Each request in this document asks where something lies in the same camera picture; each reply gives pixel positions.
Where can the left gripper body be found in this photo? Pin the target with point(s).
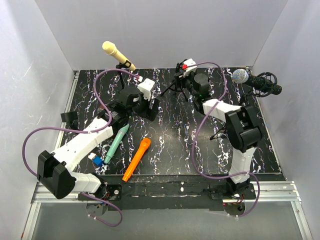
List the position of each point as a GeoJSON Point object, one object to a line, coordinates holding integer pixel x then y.
{"type": "Point", "coordinates": [142, 107]}

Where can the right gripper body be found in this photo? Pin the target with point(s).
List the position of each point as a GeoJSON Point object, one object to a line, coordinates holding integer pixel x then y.
{"type": "Point", "coordinates": [190, 82]}

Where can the black tripod mic stand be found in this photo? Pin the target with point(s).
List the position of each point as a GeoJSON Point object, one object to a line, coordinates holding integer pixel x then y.
{"type": "Point", "coordinates": [171, 88]}

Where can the mint green microphone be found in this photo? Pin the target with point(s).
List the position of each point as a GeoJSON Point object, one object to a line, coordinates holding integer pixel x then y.
{"type": "Point", "coordinates": [115, 144]}

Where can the orange microphone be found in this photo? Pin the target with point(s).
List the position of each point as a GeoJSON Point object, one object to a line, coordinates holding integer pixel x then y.
{"type": "Point", "coordinates": [144, 145]}

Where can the cream mic round stand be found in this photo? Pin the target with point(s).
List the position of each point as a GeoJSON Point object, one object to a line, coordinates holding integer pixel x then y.
{"type": "Point", "coordinates": [121, 66]}

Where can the cream microphone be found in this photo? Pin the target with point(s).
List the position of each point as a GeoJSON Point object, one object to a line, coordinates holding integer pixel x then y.
{"type": "Point", "coordinates": [111, 50]}

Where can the round base mic stand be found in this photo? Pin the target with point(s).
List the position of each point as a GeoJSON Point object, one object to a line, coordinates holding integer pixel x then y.
{"type": "Point", "coordinates": [71, 119]}

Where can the silver mesh studio microphone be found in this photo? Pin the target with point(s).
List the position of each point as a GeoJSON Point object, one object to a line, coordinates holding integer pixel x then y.
{"type": "Point", "coordinates": [263, 85]}

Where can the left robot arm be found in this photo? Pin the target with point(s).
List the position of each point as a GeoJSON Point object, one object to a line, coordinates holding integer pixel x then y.
{"type": "Point", "coordinates": [55, 170]}

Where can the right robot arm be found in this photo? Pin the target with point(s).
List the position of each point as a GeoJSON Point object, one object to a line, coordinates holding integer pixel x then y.
{"type": "Point", "coordinates": [242, 127]}

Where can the blue and white small object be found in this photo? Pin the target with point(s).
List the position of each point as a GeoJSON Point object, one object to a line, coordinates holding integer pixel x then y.
{"type": "Point", "coordinates": [96, 159]}

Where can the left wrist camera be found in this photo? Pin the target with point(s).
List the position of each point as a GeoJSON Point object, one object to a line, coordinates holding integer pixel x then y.
{"type": "Point", "coordinates": [146, 86]}

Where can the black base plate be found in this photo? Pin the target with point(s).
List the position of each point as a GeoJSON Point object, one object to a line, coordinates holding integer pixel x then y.
{"type": "Point", "coordinates": [159, 192]}

